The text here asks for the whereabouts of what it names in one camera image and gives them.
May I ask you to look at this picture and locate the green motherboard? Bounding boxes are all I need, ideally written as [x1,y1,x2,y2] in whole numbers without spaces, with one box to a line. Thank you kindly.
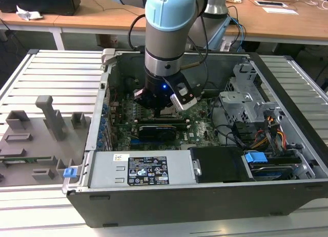
[109,90,221,152]

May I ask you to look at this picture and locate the cardboard box with red print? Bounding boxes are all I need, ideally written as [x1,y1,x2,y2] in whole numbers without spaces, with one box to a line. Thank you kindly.
[98,33,120,49]

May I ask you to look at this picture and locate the CPU socket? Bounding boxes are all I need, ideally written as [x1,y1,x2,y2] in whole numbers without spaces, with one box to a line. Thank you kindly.
[148,103,184,119]

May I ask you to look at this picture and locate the grey parts rack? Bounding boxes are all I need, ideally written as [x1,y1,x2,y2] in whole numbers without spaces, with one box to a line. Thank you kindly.
[0,95,92,187]

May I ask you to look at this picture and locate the blue disk carrier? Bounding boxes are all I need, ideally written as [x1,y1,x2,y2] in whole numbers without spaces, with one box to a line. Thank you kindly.
[244,150,269,171]

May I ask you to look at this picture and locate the silver perforated drive cage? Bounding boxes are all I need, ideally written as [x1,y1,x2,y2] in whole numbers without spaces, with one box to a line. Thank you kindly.
[219,62,285,125]

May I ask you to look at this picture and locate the black graphics card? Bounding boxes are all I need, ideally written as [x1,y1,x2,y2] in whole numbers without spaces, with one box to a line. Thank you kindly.
[138,123,178,142]

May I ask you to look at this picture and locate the blue plastic case latch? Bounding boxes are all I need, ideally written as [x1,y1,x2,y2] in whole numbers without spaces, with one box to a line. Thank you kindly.
[63,167,78,179]

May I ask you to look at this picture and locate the blue cable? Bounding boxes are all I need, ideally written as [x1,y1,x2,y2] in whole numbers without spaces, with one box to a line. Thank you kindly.
[229,15,248,53]

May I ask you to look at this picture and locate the green RAM stick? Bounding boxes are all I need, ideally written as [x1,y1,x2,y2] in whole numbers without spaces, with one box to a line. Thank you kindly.
[0,156,52,163]

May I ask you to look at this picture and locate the black and silver PC case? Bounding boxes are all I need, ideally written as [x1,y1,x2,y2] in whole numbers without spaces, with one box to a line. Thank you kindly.
[63,49,328,229]

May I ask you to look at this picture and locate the black RAM slot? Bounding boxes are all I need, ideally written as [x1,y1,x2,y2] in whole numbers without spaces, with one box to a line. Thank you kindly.
[135,121,191,128]
[135,117,190,123]

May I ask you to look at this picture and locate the wooden office desk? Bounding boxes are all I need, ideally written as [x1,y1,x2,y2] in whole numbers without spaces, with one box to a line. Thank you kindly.
[0,10,65,51]
[53,0,328,52]

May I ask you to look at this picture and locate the white tablet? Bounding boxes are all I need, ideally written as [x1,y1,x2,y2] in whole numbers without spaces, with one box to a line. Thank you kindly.
[254,0,290,8]

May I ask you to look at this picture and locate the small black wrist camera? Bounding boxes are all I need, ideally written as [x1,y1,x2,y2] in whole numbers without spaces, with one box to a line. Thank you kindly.
[133,88,147,103]

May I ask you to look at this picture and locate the grey power supply, black label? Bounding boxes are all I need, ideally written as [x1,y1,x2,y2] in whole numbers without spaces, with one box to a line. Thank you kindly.
[88,151,195,189]

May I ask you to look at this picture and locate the hard disk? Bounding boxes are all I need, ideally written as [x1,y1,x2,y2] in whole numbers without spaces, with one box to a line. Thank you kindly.
[250,164,296,181]

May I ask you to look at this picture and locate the grey plastic case handle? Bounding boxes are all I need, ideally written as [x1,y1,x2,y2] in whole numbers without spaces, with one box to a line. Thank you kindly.
[100,48,117,69]

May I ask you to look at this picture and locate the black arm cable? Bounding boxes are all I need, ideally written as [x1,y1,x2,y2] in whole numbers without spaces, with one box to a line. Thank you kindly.
[127,13,147,50]

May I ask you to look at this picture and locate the crumpled white paper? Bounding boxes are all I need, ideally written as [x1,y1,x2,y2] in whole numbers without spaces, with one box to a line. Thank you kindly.
[15,5,45,21]

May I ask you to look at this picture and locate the pale blue teach pendant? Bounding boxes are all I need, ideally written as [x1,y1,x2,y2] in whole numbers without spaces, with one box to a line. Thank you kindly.
[204,16,232,52]

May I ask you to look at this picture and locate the copper coloured cable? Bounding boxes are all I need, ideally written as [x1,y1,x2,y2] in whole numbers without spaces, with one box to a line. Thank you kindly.
[180,61,202,70]

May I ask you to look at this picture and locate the silver metal handle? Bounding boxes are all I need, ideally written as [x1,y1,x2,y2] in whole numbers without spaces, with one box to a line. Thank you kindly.
[192,159,203,177]

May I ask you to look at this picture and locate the black plastic shroud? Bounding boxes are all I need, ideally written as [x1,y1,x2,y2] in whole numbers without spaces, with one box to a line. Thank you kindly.
[189,145,255,184]

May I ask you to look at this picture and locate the red and orange power wires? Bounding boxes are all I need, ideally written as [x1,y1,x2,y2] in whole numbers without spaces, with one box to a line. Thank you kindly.
[276,127,287,148]

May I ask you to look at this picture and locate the yellow power wires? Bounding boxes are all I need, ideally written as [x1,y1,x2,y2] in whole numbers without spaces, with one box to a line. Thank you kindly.
[252,136,268,148]

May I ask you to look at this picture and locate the white wrist camera, black bracket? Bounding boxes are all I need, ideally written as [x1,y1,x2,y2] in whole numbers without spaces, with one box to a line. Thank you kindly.
[162,76,198,112]

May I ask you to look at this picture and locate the white notebook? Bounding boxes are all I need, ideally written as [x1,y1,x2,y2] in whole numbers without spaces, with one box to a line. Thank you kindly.
[262,7,299,16]

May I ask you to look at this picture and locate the black box on desk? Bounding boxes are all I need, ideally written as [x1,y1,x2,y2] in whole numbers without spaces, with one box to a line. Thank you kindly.
[0,0,81,16]

